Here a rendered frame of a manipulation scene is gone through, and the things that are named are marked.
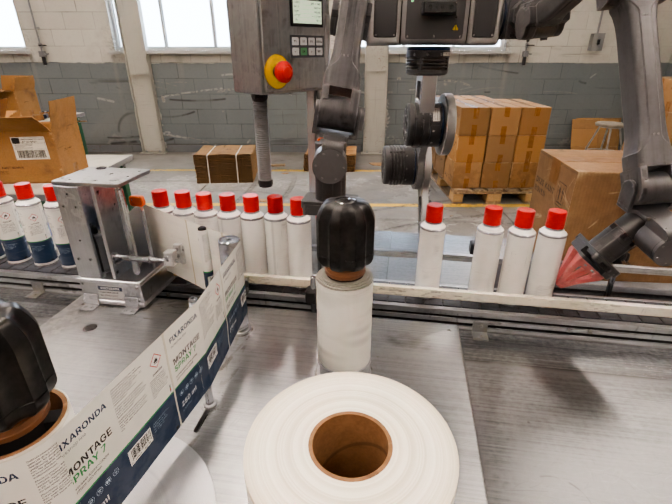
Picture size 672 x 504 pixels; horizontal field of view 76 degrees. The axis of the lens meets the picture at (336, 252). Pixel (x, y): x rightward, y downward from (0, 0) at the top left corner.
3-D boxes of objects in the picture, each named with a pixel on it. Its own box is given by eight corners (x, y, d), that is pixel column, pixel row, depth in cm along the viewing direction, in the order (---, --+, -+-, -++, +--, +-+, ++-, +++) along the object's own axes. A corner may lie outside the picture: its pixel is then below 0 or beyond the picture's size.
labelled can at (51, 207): (57, 269, 104) (31, 187, 95) (72, 259, 109) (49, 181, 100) (76, 270, 103) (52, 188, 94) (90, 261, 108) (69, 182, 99)
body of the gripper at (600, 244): (589, 259, 79) (625, 232, 76) (571, 238, 89) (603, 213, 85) (612, 281, 80) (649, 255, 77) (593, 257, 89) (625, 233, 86)
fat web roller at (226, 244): (223, 334, 80) (210, 243, 72) (232, 321, 84) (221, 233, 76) (246, 337, 79) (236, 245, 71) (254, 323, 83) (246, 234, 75)
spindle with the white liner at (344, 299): (311, 389, 67) (306, 209, 54) (322, 353, 75) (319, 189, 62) (368, 395, 66) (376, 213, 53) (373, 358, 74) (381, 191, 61)
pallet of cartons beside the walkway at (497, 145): (535, 203, 418) (556, 107, 380) (450, 204, 417) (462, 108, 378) (492, 171, 527) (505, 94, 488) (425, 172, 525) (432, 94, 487)
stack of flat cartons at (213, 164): (195, 183, 480) (191, 155, 466) (205, 171, 528) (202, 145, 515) (254, 182, 484) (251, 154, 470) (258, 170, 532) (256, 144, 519)
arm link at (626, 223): (652, 212, 82) (636, 196, 80) (676, 231, 76) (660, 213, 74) (620, 237, 85) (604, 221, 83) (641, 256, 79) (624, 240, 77)
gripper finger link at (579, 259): (549, 281, 85) (590, 250, 81) (540, 265, 91) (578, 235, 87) (572, 301, 86) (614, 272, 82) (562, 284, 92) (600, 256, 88)
